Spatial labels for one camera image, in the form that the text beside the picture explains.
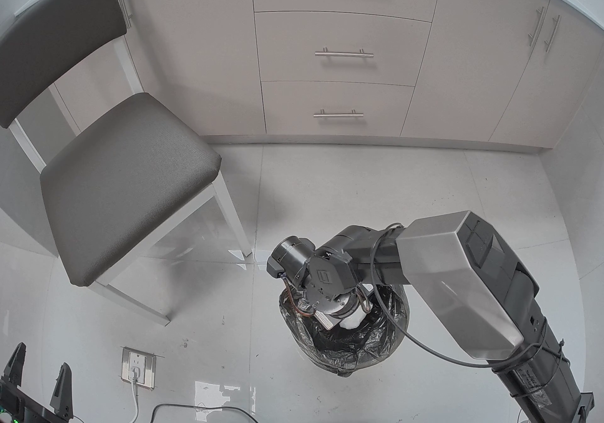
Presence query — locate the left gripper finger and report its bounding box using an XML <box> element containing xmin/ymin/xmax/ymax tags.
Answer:
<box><xmin>49</xmin><ymin>363</ymin><xmax>73</xmax><ymax>417</ymax></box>
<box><xmin>2</xmin><ymin>342</ymin><xmax>27</xmax><ymax>388</ymax></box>

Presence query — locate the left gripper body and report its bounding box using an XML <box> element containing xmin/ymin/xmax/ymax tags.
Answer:
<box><xmin>0</xmin><ymin>376</ymin><xmax>74</xmax><ymax>423</ymax></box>

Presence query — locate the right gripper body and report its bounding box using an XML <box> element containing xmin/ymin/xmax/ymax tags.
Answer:
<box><xmin>311</xmin><ymin>293</ymin><xmax>367</xmax><ymax>331</ymax></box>

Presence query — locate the clear plastic wrapper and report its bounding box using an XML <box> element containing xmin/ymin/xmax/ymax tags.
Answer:
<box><xmin>339</xmin><ymin>305</ymin><xmax>368</xmax><ymax>331</ymax></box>

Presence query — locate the black plastic bag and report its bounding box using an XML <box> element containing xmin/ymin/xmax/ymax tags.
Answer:
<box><xmin>278</xmin><ymin>284</ymin><xmax>409</xmax><ymax>377</ymax></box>

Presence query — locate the grey padded white-framed chair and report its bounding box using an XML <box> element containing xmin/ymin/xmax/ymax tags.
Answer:
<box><xmin>0</xmin><ymin>0</ymin><xmax>253</xmax><ymax>327</ymax></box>

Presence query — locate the beige cabinet with drawers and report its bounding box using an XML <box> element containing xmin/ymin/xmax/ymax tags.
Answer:
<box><xmin>14</xmin><ymin>0</ymin><xmax>604</xmax><ymax>153</ymax></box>

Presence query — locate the white power cable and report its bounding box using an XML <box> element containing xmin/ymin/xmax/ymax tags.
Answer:
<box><xmin>126</xmin><ymin>364</ymin><xmax>142</xmax><ymax>423</ymax></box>

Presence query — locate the black cable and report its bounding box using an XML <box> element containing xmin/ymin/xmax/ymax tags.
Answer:
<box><xmin>370</xmin><ymin>223</ymin><xmax>567</xmax><ymax>367</ymax></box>
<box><xmin>152</xmin><ymin>403</ymin><xmax>260</xmax><ymax>423</ymax></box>

